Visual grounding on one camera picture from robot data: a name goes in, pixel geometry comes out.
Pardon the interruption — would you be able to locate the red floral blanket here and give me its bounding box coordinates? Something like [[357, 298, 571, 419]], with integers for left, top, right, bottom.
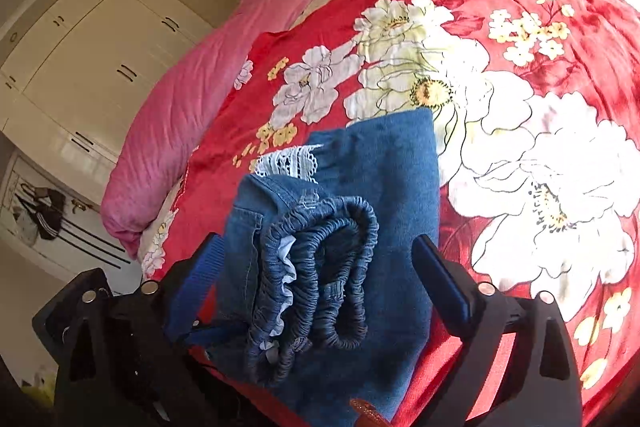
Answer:
[[140, 0, 639, 426]]

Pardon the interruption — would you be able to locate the blue denim pants lace trim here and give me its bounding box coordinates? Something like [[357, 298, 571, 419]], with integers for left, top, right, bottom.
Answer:
[[208, 108, 439, 426]]

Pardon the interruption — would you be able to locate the pink quilt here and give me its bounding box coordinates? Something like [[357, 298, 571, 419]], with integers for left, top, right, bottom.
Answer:
[[101, 0, 311, 256]]

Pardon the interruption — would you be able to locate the cream wardrobe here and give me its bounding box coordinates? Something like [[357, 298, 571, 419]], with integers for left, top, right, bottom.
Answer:
[[1, 0, 212, 204]]

